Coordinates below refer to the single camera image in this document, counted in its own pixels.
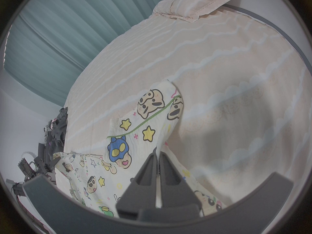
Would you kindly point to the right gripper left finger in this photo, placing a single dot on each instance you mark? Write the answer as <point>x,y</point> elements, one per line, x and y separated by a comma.
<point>143,186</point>

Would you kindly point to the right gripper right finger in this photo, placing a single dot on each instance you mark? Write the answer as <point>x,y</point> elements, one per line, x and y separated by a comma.
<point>173,186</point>

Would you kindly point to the white printed pyjama top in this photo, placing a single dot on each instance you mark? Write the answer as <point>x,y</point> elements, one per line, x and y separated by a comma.
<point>136,135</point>

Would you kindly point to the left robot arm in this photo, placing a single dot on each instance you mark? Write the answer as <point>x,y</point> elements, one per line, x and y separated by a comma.
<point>24,167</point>

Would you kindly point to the bed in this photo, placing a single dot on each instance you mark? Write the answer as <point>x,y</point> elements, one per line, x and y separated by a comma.
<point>231,82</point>

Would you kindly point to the black shirt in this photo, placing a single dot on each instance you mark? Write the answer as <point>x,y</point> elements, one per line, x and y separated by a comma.
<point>61,130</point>

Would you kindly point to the blue-green curtain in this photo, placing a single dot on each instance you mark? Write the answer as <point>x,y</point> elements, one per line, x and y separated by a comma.
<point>61,33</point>

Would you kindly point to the pale pink striped pillow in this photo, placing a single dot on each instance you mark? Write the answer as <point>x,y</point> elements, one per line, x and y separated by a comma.
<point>195,1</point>

